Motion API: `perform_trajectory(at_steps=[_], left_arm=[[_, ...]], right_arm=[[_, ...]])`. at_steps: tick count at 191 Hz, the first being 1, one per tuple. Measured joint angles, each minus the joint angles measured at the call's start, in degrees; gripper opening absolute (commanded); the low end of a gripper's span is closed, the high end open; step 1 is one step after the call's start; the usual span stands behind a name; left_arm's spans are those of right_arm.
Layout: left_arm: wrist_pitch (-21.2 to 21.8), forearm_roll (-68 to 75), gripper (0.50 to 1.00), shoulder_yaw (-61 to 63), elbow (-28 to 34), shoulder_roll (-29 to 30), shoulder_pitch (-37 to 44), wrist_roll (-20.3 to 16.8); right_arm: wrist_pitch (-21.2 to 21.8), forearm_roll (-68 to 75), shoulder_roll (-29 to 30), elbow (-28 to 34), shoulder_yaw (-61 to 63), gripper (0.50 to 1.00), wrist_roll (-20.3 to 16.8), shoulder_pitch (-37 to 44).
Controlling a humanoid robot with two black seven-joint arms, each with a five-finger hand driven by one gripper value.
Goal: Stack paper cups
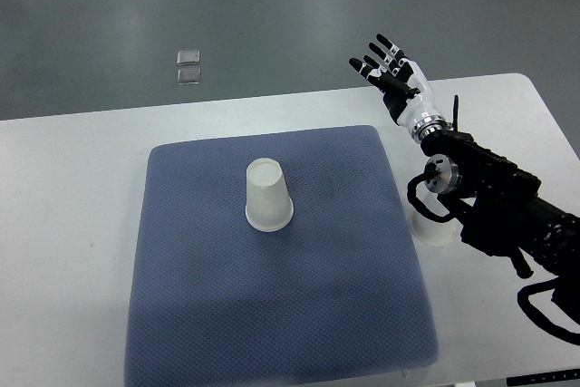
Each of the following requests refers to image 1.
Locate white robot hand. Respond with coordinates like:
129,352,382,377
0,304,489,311
349,34,442,139

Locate white paper cup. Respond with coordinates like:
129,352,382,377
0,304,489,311
246,158,294,232
409,186,457,247

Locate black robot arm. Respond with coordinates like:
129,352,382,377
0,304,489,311
349,34,579,293

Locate white paper cup on cushion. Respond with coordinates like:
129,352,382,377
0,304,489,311
246,158,294,232

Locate upper metal floor plate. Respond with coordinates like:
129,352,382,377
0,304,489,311
177,49,200,65

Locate blue grey fabric cushion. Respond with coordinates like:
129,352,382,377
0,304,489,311
124,125,438,386

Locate black table control panel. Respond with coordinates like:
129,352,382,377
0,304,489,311
506,369,579,386

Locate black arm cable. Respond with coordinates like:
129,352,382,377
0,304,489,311
406,172,459,225

